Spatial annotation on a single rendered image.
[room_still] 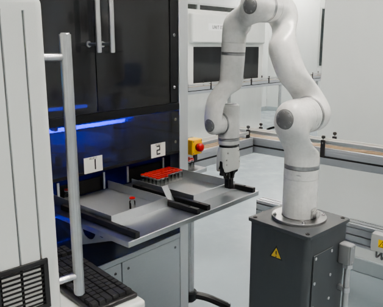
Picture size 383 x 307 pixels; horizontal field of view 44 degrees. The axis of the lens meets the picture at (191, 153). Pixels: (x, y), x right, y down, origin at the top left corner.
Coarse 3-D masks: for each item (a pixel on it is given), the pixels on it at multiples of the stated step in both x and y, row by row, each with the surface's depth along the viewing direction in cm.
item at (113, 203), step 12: (108, 180) 194; (96, 192) 189; (108, 192) 189; (120, 192) 189; (132, 192) 185; (144, 192) 180; (60, 204) 173; (84, 204) 175; (96, 204) 175; (108, 204) 175; (120, 204) 175; (144, 204) 175; (156, 204) 169; (108, 216) 155; (120, 216) 157; (132, 216) 161
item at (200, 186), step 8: (184, 176) 212; (192, 176) 209; (200, 176) 206; (208, 176) 203; (144, 184) 192; (152, 184) 189; (168, 184) 201; (176, 184) 201; (184, 184) 201; (192, 184) 201; (200, 184) 201; (208, 184) 201; (216, 184) 201; (176, 192) 181; (184, 192) 178; (192, 192) 189; (200, 192) 178; (208, 192) 182; (216, 192) 186; (200, 200) 179
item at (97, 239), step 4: (84, 236) 175; (96, 236) 170; (100, 236) 169; (84, 240) 175; (88, 240) 174; (92, 240) 172; (96, 240) 170; (100, 240) 169; (104, 240) 167; (108, 240) 165
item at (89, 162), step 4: (96, 156) 178; (100, 156) 179; (84, 160) 174; (88, 160) 176; (92, 160) 177; (96, 160) 178; (100, 160) 180; (84, 164) 175; (88, 164) 176; (92, 164) 177; (96, 164) 179; (100, 164) 180; (84, 168) 175; (88, 168) 176; (92, 168) 178; (96, 168) 179; (100, 168) 180; (84, 172) 175; (88, 172) 177
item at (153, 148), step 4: (152, 144) 199; (156, 144) 201; (160, 144) 203; (164, 144) 205; (152, 148) 200; (156, 148) 201; (160, 148) 203; (164, 148) 205; (152, 152) 200; (156, 152) 202; (160, 152) 204; (164, 152) 205; (152, 156) 200; (156, 156) 202; (160, 156) 204
